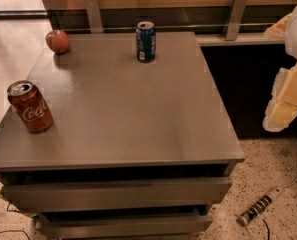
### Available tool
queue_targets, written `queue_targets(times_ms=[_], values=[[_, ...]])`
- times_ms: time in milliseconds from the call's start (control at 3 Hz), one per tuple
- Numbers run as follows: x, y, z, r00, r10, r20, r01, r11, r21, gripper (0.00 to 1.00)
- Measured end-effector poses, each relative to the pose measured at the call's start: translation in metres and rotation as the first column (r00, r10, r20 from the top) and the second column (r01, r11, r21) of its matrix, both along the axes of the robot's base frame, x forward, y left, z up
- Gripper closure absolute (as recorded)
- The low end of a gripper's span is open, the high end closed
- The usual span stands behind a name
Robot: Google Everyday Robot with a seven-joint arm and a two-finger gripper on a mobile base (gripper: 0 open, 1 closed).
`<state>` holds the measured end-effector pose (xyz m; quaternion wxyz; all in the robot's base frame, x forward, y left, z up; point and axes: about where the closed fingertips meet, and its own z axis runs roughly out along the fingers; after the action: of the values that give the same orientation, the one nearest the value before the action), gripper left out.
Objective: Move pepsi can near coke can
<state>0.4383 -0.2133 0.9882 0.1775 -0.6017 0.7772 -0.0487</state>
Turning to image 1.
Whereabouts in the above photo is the right metal bracket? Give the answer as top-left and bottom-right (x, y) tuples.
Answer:
(224, 0), (248, 41)

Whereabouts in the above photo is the grey lower drawer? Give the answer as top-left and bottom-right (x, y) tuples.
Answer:
(39, 216), (212, 239)

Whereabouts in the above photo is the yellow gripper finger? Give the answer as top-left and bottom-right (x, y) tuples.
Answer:
(263, 63), (297, 132)
(264, 14), (292, 40)

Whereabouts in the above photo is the blue pepsi can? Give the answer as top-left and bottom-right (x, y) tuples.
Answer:
(136, 21), (156, 63)

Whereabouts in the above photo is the red coke can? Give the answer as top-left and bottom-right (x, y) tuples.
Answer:
(7, 80), (53, 133)

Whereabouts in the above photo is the red apple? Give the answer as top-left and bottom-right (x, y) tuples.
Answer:
(45, 30), (70, 54)

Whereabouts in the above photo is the metal bracket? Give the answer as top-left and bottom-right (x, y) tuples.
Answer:
(224, 0), (248, 41)
(85, 0), (103, 34)

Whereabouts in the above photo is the grey drawer cabinet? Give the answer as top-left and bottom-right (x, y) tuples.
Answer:
(0, 32), (243, 240)

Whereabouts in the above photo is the left metal bracket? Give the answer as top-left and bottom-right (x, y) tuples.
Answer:
(85, 0), (103, 34)

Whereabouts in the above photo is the grey upper drawer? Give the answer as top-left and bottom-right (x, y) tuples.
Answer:
(2, 177), (231, 212)

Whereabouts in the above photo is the grey drawer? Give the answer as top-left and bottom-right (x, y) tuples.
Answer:
(2, 177), (231, 212)
(39, 216), (212, 239)

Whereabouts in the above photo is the white power strip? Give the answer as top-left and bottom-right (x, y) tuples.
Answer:
(237, 187), (284, 227)

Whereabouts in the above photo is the thin metal rail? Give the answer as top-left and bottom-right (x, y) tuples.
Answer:
(64, 22), (273, 33)

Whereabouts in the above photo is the black floor cable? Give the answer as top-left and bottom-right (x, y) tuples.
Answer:
(0, 202), (32, 240)

